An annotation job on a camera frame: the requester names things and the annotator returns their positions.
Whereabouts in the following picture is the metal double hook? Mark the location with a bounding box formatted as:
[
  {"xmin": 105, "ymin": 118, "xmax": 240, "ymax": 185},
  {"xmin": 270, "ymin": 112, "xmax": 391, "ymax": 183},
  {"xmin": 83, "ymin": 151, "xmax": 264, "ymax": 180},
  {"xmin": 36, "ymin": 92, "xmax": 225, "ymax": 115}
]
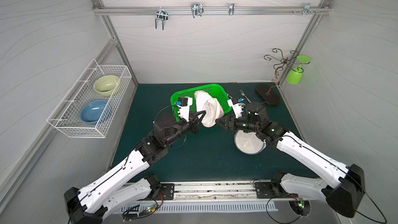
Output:
[
  {"xmin": 191, "ymin": 3, "xmax": 204, "ymax": 18},
  {"xmin": 155, "ymin": 10, "xmax": 169, "ymax": 30}
]

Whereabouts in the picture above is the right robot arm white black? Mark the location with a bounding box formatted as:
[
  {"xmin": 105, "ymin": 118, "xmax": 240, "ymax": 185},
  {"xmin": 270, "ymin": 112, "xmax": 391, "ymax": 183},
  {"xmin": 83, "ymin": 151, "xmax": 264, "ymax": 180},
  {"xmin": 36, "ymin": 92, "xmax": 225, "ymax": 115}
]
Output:
[{"xmin": 216, "ymin": 102, "xmax": 368, "ymax": 218}]

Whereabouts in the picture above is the round white mesh bag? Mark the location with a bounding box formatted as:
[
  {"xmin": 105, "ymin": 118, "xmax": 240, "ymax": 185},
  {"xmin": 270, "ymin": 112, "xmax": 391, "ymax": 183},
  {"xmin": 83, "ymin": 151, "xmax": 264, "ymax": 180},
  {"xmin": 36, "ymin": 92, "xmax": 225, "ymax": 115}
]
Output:
[{"xmin": 194, "ymin": 90, "xmax": 224, "ymax": 128}]

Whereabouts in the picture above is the white mesh laundry bag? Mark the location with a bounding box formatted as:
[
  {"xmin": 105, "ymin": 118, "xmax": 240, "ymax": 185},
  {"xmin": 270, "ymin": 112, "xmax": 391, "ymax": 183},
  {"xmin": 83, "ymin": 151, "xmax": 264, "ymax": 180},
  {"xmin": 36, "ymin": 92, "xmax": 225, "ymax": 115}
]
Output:
[{"xmin": 234, "ymin": 130, "xmax": 266, "ymax": 155}]

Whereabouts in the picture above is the green plastic wine glass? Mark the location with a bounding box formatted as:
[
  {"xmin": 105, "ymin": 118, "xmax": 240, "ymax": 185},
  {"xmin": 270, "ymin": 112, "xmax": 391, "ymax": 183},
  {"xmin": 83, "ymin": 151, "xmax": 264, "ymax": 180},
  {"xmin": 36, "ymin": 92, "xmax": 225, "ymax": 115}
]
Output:
[{"xmin": 286, "ymin": 55, "xmax": 311, "ymax": 85}]

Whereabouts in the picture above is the white wire wall basket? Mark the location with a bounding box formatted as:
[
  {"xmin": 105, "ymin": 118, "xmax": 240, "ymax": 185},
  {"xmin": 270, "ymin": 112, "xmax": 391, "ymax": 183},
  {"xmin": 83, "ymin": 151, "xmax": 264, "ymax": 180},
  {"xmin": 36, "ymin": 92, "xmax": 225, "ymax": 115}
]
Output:
[{"xmin": 47, "ymin": 60, "xmax": 132, "ymax": 139}]

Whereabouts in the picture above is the metal cup holder stand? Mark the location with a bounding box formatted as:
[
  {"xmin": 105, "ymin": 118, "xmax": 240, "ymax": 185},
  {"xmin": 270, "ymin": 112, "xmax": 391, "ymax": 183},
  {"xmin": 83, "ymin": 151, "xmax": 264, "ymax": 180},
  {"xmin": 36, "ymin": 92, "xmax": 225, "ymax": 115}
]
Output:
[{"xmin": 255, "ymin": 48, "xmax": 299, "ymax": 106}]

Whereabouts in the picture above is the metal double hook left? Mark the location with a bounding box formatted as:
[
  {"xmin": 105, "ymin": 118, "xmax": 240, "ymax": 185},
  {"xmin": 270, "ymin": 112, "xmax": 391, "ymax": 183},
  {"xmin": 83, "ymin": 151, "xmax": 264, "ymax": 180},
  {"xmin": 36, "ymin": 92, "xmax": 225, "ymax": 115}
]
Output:
[{"xmin": 155, "ymin": 10, "xmax": 169, "ymax": 30}]

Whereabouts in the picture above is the metal double hook middle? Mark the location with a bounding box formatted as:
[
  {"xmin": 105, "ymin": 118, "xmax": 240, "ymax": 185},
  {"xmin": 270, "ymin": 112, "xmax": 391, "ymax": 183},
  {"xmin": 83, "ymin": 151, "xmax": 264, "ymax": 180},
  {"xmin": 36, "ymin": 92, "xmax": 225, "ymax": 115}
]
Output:
[{"xmin": 191, "ymin": 3, "xmax": 204, "ymax": 18}]

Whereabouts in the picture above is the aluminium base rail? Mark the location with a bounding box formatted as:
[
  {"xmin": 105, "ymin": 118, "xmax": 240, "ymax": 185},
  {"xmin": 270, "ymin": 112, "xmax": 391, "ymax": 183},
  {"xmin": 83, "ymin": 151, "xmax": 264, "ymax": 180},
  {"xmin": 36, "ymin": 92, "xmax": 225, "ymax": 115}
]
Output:
[{"xmin": 86, "ymin": 178, "xmax": 343, "ymax": 204}]

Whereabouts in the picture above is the green plastic basket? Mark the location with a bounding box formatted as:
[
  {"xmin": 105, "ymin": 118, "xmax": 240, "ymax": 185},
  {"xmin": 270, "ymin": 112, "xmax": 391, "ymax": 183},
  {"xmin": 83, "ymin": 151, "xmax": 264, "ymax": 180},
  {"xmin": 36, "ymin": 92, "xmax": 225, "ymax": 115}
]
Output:
[{"xmin": 170, "ymin": 84, "xmax": 232, "ymax": 114}]

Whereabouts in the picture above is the metal bracket hook right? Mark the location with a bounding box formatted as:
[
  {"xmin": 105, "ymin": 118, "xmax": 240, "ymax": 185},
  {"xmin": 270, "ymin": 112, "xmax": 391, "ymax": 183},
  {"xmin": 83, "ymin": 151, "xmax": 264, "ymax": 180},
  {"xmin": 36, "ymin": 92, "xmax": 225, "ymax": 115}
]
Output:
[{"xmin": 292, "ymin": 4, "xmax": 320, "ymax": 16}]

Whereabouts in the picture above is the black cable bundle left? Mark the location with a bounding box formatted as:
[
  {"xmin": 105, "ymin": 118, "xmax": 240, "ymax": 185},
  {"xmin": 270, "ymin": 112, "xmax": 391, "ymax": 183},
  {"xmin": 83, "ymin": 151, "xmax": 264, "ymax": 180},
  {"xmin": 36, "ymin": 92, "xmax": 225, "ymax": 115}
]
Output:
[{"xmin": 122, "ymin": 189, "xmax": 164, "ymax": 222}]

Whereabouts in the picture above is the light green ceramic bowl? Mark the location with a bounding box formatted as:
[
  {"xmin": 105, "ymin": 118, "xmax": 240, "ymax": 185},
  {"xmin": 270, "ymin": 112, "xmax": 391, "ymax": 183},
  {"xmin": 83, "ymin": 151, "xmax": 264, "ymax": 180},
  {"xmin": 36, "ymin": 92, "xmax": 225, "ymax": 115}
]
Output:
[{"xmin": 93, "ymin": 75, "xmax": 120, "ymax": 97}]

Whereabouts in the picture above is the white slotted cable duct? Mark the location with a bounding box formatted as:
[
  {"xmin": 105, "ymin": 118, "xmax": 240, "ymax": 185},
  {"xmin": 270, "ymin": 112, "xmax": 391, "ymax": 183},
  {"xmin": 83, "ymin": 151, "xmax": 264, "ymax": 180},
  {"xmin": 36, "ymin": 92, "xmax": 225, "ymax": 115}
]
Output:
[{"xmin": 95, "ymin": 201, "xmax": 279, "ymax": 215}]

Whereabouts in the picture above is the aluminium top rail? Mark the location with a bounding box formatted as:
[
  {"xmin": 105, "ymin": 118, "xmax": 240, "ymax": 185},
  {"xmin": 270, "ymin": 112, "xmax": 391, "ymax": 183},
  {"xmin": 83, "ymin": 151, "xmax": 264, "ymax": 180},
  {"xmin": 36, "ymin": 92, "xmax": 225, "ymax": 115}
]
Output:
[{"xmin": 91, "ymin": 0, "xmax": 332, "ymax": 17}]

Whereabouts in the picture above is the blue ceramic bowl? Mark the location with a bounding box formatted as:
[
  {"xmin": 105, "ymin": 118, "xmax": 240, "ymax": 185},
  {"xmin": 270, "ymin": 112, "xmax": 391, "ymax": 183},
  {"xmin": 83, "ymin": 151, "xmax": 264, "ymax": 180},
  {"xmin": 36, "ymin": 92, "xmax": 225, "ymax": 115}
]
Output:
[{"xmin": 80, "ymin": 100, "xmax": 113, "ymax": 125}]

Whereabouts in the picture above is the metal clip hook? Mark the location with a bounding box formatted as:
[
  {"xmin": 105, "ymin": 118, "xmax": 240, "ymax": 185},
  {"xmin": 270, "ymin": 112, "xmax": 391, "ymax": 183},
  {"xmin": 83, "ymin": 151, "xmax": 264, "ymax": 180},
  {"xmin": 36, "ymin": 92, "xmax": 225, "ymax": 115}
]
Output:
[{"xmin": 229, "ymin": 3, "xmax": 235, "ymax": 16}]

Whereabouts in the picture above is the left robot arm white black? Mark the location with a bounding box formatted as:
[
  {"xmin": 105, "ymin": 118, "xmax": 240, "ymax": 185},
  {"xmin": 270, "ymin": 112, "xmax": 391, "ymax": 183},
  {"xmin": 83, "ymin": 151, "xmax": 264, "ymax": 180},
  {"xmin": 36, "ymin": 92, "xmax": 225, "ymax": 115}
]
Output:
[{"xmin": 64, "ymin": 111, "xmax": 206, "ymax": 224}]

